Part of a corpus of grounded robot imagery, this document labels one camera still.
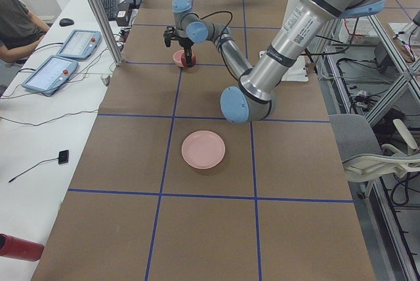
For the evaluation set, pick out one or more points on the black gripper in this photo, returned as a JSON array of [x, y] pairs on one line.
[[186, 43]]

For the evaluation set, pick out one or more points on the pink bowl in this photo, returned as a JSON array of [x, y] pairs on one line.
[[178, 59]]

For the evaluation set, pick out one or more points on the red apple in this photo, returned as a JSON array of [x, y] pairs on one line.
[[187, 64]]

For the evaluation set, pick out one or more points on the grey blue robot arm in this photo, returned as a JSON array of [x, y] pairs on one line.
[[253, 98]]

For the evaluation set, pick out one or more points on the pink plate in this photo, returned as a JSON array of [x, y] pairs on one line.
[[203, 149]]

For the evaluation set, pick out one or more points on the black keyboard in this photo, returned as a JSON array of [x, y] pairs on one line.
[[110, 8]]

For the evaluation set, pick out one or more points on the far blue teach pendant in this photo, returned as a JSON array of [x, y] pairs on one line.
[[80, 44]]

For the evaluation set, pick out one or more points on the blue teach pendant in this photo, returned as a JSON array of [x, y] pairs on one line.
[[80, 44], [51, 75]]

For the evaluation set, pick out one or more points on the black computer mouse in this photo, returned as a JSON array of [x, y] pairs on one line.
[[66, 22]]

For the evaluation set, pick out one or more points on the near blue teach pendant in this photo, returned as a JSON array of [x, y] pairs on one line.
[[51, 75]]

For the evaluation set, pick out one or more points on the brown paper table mat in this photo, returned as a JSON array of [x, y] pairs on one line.
[[167, 189]]

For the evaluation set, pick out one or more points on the seated person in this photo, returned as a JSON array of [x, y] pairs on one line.
[[21, 31]]

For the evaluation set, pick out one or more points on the small black device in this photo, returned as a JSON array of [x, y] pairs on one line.
[[63, 157]]

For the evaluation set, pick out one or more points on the grey white office chair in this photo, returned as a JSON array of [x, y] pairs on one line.
[[364, 159]]

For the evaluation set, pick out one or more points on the red bottle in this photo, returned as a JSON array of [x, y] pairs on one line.
[[17, 248]]

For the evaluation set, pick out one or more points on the aluminium frame post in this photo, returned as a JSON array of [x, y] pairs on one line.
[[107, 33]]

